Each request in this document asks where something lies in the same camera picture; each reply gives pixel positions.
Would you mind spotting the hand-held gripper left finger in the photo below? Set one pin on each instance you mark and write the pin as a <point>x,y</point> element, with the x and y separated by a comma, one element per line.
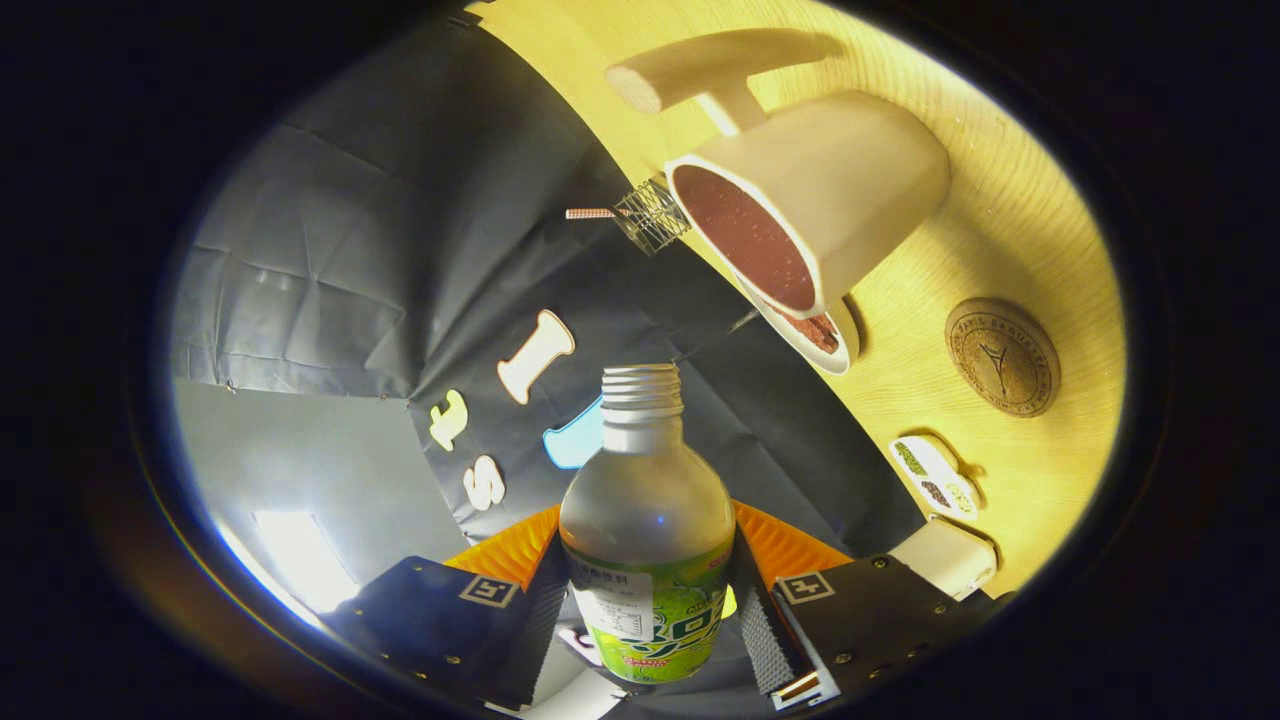
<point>538,630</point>

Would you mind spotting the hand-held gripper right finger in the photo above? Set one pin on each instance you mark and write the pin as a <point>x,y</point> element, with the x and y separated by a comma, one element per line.
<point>760,630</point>

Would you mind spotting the silver juice bottle green label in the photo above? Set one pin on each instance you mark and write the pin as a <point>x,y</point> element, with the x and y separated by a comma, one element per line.
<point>645,500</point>

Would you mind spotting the round wooden coaster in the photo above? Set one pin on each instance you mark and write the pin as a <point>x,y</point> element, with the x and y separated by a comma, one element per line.
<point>1003,357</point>

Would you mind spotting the reddish brown juice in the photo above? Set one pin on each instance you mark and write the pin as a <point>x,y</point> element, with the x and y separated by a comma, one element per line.
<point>745,235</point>

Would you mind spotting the white toaster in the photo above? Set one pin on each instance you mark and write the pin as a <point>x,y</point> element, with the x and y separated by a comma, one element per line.
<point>950,560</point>

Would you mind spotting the white divided seed dish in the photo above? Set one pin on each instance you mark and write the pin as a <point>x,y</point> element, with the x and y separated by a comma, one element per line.
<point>935,470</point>

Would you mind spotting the white oval plate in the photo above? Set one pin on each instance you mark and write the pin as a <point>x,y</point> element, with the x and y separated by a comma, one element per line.
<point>846,356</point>

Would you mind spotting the brown sausage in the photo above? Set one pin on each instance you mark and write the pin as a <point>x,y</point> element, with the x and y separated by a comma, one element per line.
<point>815,332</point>

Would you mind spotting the black backdrop cloth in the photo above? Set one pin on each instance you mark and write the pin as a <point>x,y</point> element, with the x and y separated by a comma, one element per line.
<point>400,250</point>

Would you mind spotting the pink striped straw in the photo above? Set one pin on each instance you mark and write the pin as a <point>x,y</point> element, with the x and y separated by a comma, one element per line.
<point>590,213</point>

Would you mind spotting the wooden table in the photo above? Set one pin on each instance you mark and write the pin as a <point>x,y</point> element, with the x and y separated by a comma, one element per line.
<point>1000,230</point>

